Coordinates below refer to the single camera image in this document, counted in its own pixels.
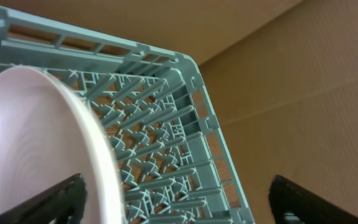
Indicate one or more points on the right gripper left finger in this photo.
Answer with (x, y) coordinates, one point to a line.
(63, 203)

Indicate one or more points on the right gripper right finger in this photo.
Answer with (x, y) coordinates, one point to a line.
(291, 203)

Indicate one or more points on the large white plate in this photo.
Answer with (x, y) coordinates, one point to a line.
(47, 134)

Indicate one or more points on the grey dishwasher rack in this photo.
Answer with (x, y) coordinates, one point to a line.
(155, 109)

